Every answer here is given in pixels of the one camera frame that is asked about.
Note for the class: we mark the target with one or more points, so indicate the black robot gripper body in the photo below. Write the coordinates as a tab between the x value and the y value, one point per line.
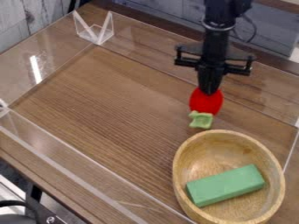
211	56

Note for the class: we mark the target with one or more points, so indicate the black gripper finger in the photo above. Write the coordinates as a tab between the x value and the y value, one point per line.
215	79
203	75

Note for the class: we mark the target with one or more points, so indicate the red plush strawberry toy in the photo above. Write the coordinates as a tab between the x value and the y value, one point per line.
205	107

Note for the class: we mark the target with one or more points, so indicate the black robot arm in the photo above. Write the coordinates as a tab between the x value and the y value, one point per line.
221	15

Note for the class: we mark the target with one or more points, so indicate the wooden bowl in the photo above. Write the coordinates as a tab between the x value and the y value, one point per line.
215	151

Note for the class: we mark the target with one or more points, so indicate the green rectangular block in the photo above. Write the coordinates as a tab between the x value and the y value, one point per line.
225	186

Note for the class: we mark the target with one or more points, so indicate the clear acrylic corner bracket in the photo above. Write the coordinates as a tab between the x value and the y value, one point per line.
98	34

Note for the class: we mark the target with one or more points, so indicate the black metal table frame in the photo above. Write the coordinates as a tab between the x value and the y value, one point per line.
50	211

